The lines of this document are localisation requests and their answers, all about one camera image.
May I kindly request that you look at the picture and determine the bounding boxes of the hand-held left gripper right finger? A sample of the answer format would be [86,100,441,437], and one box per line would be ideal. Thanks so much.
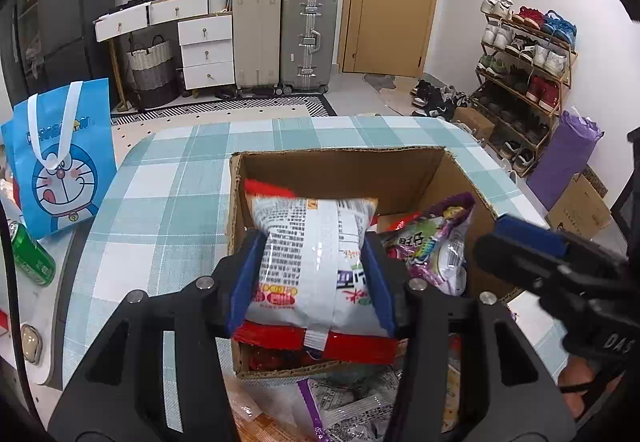
[361,234,576,442]

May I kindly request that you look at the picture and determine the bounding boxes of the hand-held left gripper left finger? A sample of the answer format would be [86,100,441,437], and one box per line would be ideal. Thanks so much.
[47,229,268,442]

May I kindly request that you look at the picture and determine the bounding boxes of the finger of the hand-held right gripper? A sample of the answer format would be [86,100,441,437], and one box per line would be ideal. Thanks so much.
[472,233,597,307]
[492,214,628,273]

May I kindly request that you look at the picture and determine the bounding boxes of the purple snack packet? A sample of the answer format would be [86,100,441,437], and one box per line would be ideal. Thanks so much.
[377,192,476,297]

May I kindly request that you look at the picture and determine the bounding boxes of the white red-ended snack packet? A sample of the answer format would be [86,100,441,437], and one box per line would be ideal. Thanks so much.
[234,179,401,365]

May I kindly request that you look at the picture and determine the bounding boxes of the brown cardboard box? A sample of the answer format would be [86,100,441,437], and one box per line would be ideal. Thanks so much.
[227,147,523,380]

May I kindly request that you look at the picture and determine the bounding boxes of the person's right hand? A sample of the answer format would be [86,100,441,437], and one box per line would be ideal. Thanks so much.
[556,353,598,420]

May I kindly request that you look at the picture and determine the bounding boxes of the orange-red snack packet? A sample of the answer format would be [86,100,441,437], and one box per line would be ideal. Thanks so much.
[377,214,426,235]

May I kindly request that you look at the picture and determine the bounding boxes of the purple bag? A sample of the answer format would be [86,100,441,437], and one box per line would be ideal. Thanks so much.
[526,106,605,213]

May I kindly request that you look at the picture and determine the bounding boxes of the small cardboard box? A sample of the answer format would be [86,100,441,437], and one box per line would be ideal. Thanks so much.
[452,106,496,145]

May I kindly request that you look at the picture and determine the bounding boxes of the clear orange bread packet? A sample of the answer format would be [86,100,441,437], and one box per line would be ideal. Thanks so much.
[227,397,301,442]

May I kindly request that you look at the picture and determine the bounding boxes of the black sneakers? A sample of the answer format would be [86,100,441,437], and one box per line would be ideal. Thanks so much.
[410,79,471,121]

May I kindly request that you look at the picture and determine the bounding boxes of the black white patterned rug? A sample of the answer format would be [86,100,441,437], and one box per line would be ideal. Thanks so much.
[110,93,342,167]

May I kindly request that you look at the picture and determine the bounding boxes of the group of assorted shoes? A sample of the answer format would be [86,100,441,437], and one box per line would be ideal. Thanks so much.
[472,0,578,173]

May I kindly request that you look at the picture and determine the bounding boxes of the white side table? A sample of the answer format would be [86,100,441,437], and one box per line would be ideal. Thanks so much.
[0,187,101,390]

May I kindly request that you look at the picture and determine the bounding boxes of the wooden shoe rack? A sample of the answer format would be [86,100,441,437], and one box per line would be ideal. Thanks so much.
[470,0,578,177]

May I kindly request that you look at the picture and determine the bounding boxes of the grey floor cloth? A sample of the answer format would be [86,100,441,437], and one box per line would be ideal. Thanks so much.
[362,72,398,91]

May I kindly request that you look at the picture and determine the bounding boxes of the blue cartoon tote bag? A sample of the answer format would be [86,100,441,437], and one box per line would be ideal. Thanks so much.
[0,78,117,240]

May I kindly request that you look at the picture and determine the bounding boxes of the green drink can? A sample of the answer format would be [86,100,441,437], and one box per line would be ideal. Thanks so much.
[9,222,57,287]

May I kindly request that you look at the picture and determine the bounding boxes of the beige earbud case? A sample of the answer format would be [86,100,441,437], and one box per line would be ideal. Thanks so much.
[21,324,43,365]

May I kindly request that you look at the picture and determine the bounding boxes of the woven laundry basket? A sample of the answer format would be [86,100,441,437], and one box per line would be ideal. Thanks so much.
[125,36,181,110]

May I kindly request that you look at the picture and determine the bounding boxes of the white drawer dresser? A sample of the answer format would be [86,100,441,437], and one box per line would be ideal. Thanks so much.
[94,0,236,90]

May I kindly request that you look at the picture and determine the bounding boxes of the beige suitcase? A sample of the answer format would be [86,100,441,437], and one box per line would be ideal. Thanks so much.
[231,0,283,97]

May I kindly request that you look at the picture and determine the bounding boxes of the silver suitcase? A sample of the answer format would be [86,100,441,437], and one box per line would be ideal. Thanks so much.
[280,0,340,95]

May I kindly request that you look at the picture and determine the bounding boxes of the tan wooden door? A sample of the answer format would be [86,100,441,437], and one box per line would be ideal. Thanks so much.
[336,0,446,78]

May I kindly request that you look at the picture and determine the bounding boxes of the dark grey fridge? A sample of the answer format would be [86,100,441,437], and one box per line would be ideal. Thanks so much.
[37,0,121,107]

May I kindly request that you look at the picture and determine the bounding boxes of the black glass cabinet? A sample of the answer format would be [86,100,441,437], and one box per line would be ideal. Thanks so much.
[0,0,46,95]

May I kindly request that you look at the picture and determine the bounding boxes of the black cable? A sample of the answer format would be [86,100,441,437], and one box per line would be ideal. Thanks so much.
[0,207,48,428]

